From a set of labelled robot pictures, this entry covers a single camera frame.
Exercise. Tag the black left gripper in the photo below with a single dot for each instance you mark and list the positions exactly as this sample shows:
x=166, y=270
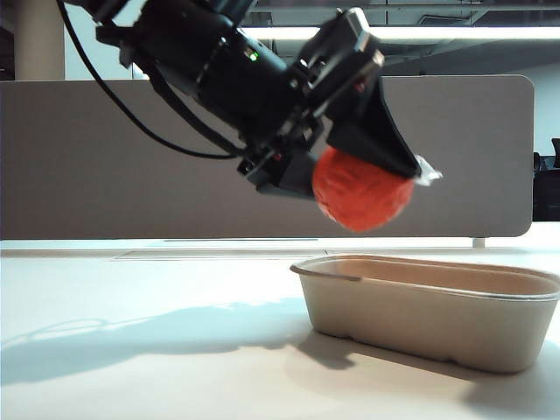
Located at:
x=337, y=52

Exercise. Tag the wrinkled orange fruit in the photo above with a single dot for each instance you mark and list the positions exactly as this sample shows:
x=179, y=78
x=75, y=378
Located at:
x=359, y=197

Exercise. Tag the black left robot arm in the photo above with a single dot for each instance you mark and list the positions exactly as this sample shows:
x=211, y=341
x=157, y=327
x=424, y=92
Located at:
x=197, y=57

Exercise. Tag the beige paper lunchbox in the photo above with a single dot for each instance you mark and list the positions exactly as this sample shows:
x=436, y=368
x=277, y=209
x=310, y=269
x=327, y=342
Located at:
x=420, y=332

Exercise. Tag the long ceiling light strip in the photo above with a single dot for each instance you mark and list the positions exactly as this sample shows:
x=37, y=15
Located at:
x=437, y=33

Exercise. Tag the dark office desk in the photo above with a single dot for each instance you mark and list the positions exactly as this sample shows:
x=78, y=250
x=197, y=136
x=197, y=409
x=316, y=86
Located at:
x=547, y=197

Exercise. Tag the black office chair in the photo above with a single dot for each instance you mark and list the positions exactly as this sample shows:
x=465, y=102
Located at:
x=556, y=153

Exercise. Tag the grey desk divider panel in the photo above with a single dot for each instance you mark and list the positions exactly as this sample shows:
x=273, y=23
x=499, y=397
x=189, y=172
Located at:
x=65, y=175

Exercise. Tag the beige round column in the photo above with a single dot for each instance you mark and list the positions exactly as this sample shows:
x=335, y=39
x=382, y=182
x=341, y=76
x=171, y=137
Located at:
x=39, y=44

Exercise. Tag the white divider support bracket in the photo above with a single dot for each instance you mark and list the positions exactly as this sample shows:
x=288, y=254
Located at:
x=479, y=243

